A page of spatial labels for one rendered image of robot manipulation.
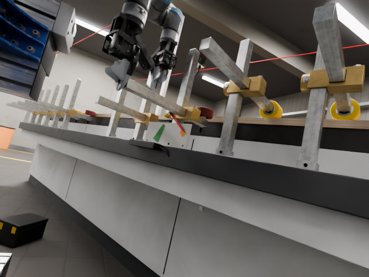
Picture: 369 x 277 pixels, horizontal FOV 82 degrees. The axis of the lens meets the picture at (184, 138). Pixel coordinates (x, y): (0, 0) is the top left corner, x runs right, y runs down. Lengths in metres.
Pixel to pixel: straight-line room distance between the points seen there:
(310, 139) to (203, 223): 0.58
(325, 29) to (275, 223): 0.46
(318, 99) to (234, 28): 3.42
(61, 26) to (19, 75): 0.17
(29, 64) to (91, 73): 6.88
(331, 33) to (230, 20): 3.57
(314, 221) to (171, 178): 0.50
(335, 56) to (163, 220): 0.97
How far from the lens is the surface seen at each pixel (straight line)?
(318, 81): 0.68
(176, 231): 1.11
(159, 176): 0.91
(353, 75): 0.67
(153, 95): 0.74
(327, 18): 0.47
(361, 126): 0.85
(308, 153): 0.63
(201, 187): 0.76
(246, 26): 4.22
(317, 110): 0.66
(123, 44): 0.68
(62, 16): 0.73
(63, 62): 7.64
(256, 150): 0.90
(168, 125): 0.90
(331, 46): 0.53
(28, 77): 0.68
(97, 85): 7.47
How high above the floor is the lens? 0.64
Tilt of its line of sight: 7 degrees up
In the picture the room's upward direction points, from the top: 13 degrees clockwise
